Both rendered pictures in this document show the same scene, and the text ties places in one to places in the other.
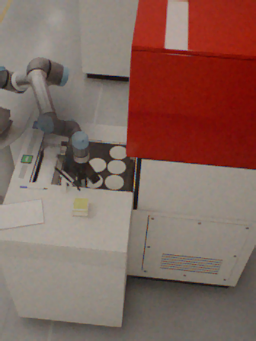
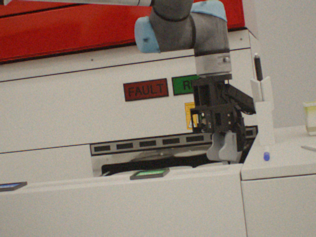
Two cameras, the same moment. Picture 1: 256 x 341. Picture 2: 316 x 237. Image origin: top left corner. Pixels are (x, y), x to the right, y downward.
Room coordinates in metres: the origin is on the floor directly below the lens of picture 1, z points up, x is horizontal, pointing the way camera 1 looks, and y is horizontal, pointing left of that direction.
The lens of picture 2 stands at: (1.37, 1.51, 1.10)
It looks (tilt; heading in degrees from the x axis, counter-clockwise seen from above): 3 degrees down; 279
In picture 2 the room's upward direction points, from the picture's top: 7 degrees counter-clockwise
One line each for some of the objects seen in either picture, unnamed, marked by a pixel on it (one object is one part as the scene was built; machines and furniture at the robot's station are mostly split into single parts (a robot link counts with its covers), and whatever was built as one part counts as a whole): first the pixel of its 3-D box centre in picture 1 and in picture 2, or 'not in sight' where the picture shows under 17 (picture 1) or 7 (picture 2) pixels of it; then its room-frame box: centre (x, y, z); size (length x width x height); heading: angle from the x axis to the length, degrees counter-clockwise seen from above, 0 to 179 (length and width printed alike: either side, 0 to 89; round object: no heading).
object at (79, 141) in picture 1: (80, 144); (207, 28); (1.45, 0.23, 1.21); 0.09 x 0.08 x 0.11; 27
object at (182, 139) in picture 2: not in sight; (171, 141); (1.60, -0.05, 0.96); 0.44 x 0.01 x 0.02; 177
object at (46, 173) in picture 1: (49, 167); not in sight; (1.59, 0.43, 0.87); 0.36 x 0.08 x 0.03; 177
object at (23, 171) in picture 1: (33, 151); (83, 222); (1.68, 0.52, 0.89); 0.55 x 0.09 x 0.14; 177
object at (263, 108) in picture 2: (67, 183); (263, 110); (1.35, 0.29, 1.03); 0.06 x 0.04 x 0.13; 87
